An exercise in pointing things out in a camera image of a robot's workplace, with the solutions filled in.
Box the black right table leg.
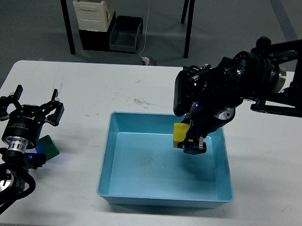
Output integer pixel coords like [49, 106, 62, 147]
[180, 0, 195, 59]

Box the dark grey storage bin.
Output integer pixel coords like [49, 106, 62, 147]
[109, 15, 143, 54]

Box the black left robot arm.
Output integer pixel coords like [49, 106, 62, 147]
[0, 85, 64, 214]

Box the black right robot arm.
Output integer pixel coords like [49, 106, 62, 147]
[173, 36, 302, 155]

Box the white power adapter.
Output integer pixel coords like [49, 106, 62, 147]
[142, 56, 157, 66]

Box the light blue plastic box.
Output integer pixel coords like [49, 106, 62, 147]
[97, 112, 233, 209]

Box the black table leg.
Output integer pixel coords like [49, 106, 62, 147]
[60, 0, 76, 55]
[180, 0, 195, 59]

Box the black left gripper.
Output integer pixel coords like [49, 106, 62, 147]
[0, 85, 65, 149]

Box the green block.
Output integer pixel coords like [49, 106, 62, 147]
[35, 135, 60, 161]

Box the yellow block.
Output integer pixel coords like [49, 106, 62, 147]
[173, 122, 190, 148]

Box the black left table leg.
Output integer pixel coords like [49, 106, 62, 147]
[60, 0, 76, 55]

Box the cream plastic crate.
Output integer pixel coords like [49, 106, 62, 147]
[73, 0, 115, 32]

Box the black box under crate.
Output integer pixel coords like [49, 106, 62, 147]
[78, 14, 116, 52]

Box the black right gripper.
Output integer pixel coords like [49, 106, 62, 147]
[178, 101, 236, 155]

